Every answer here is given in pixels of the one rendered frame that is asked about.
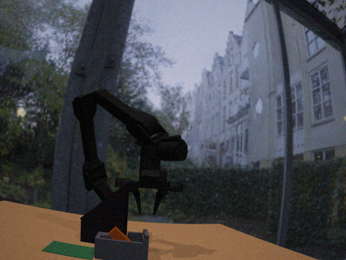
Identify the orange l-shaped part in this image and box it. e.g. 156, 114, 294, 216
108, 227, 131, 241

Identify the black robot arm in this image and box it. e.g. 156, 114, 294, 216
73, 89, 188, 201

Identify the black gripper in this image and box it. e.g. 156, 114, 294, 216
115, 160, 183, 215

